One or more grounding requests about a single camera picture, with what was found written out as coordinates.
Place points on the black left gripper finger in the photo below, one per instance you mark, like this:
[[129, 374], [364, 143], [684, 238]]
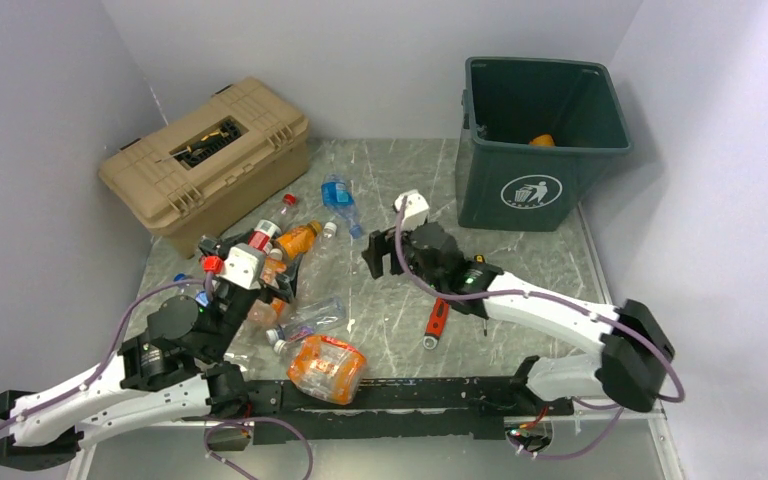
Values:
[[286, 282], [214, 246]]

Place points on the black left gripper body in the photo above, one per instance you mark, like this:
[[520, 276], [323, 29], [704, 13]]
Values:
[[232, 311]]

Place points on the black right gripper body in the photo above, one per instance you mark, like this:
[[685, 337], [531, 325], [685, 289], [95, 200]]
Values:
[[429, 275]]

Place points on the crushed clear blue label bottle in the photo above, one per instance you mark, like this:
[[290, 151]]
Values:
[[306, 321]]

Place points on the blue tinted water bottle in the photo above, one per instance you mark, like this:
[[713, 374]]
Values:
[[337, 198]]

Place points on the crushed orange label jug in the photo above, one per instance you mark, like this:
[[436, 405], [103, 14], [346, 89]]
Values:
[[327, 369]]

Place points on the small orange bottle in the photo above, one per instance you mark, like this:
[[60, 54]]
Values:
[[544, 140]]

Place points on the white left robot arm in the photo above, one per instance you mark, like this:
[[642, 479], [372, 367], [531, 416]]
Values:
[[166, 363]]

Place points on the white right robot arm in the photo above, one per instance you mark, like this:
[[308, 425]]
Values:
[[624, 355]]

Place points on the dark green trash bin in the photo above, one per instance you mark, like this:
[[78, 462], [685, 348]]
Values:
[[537, 134]]

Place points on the large orange label bottle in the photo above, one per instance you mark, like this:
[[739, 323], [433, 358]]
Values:
[[267, 314]]

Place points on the orange juice bottle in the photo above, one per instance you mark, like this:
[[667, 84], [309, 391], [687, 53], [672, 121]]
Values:
[[298, 240]]

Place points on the red cap clear bottle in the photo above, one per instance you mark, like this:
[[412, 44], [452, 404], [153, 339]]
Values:
[[274, 224]]

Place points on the clear white cap bottle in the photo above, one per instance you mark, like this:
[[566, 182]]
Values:
[[327, 235]]

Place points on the tan plastic toolbox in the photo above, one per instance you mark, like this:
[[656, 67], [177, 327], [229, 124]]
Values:
[[202, 173]]

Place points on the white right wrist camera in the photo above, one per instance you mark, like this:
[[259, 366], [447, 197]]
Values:
[[415, 209]]

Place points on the red handled adjustable wrench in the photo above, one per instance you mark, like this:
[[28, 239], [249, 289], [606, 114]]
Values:
[[436, 324]]

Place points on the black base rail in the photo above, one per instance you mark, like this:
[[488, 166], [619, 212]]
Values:
[[481, 408]]

